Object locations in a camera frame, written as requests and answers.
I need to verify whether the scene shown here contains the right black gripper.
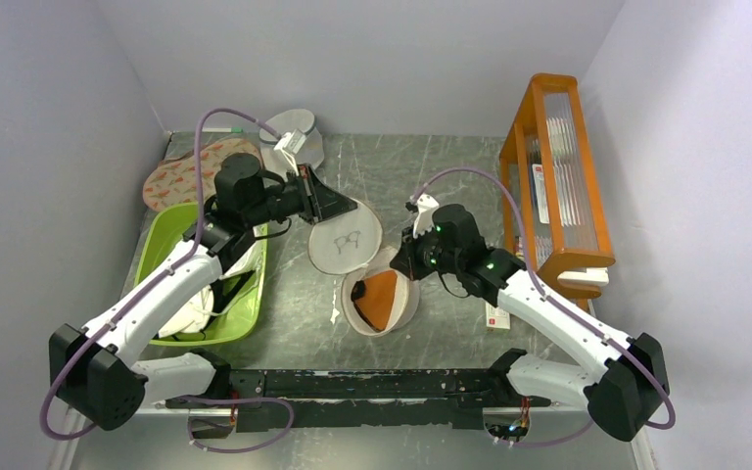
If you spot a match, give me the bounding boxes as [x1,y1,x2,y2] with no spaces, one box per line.
[390,221,462,282]

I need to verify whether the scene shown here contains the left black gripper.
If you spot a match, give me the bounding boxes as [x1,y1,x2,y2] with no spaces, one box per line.
[245,164,357,226]

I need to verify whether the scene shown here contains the orange bra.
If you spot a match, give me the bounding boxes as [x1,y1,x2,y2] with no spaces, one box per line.
[351,270,398,332]

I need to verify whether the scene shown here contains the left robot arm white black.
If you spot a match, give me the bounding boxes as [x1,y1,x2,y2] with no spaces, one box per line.
[39,153,358,441]

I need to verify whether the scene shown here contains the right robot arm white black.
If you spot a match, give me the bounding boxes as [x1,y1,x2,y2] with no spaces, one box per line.
[390,202,673,442]

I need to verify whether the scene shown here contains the white mesh laundry bag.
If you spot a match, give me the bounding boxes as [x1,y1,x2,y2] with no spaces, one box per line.
[258,109,325,176]

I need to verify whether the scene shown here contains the small white red box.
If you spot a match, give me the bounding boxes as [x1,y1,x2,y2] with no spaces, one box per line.
[485,305,511,331]

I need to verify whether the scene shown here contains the orange wooden rack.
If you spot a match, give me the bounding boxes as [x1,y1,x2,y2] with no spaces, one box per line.
[498,73,616,310]

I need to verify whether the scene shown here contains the green white marker pen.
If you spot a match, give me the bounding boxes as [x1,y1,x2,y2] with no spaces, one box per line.
[202,126,244,134]

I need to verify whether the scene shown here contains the floral patterned fabric pad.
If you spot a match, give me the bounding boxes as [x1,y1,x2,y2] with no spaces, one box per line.
[142,138,261,212]

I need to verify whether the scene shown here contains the green plastic basin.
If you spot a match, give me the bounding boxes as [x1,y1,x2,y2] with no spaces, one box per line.
[129,203,267,348]

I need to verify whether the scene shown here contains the white bras in basin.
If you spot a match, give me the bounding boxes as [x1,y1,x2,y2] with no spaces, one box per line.
[156,241,267,341]

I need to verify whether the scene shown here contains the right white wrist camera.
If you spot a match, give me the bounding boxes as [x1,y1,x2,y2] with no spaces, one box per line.
[410,193,440,239]

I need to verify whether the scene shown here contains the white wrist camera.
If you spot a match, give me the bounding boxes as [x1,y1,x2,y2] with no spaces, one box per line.
[410,193,440,239]
[273,129,307,171]

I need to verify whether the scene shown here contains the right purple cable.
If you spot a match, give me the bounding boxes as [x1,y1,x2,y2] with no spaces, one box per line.
[406,166,677,450]

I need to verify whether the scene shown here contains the purple cable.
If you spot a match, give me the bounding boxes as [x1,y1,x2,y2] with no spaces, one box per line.
[406,166,677,450]
[39,107,296,454]

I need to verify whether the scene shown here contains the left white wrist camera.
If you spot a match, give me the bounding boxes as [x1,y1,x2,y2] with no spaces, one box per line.
[273,129,307,171]

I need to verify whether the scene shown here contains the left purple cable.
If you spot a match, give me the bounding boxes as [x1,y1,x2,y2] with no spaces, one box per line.
[39,107,296,454]

